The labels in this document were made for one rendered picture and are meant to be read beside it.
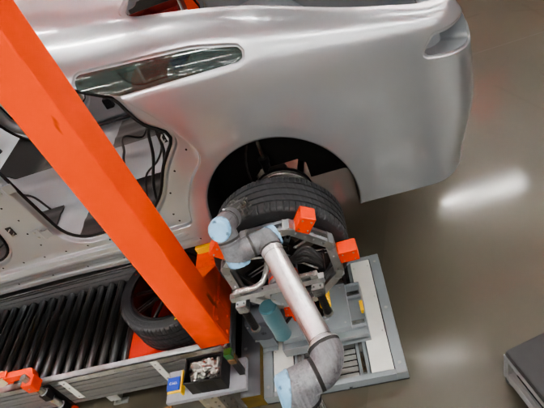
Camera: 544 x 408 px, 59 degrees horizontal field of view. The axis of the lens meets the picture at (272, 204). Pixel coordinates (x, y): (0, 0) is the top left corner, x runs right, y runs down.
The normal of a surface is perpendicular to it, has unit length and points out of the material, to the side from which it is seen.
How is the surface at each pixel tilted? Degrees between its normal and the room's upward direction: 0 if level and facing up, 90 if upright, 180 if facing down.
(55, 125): 90
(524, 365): 0
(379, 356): 0
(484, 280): 0
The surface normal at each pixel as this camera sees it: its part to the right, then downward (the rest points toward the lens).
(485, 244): -0.32, -0.70
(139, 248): 0.03, 0.67
